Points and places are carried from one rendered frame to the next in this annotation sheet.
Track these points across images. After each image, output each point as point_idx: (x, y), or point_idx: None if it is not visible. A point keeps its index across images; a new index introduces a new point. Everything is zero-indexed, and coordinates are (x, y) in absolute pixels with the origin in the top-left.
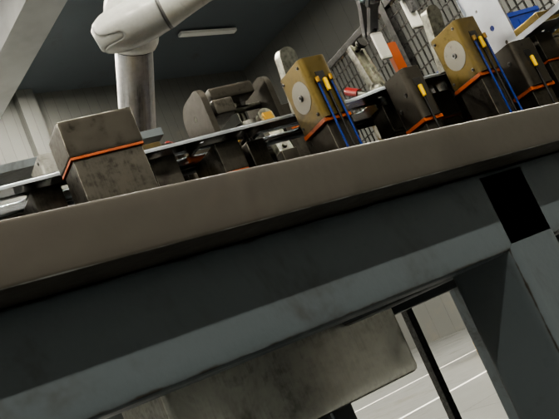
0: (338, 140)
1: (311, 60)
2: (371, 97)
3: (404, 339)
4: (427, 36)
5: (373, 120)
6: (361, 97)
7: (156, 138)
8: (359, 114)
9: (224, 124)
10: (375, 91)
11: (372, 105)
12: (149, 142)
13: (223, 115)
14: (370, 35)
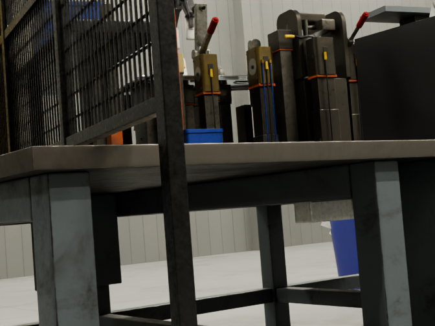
0: None
1: None
2: (231, 85)
3: (294, 213)
4: (186, 72)
5: (230, 88)
6: (241, 90)
7: (366, 21)
8: (237, 80)
9: (320, 32)
10: (232, 90)
11: (228, 82)
12: (372, 19)
13: (316, 35)
14: (193, 19)
